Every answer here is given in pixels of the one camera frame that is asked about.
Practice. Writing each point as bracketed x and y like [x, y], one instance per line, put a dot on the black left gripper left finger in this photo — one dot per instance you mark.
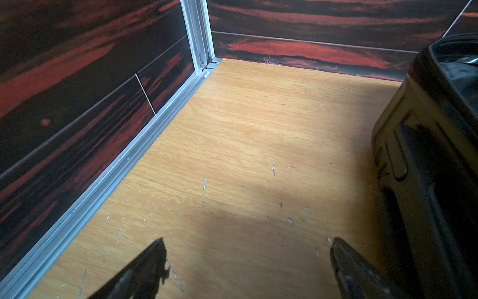
[141, 278]

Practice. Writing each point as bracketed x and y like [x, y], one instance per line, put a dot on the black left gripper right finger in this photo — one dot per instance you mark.
[357, 278]

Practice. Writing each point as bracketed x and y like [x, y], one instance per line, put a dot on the black hard-shell suitcase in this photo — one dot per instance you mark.
[425, 146]

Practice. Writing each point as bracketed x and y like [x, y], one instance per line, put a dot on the aluminium left floor rail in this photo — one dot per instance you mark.
[20, 282]

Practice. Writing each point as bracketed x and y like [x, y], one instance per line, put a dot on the aluminium left corner post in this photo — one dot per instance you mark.
[197, 22]

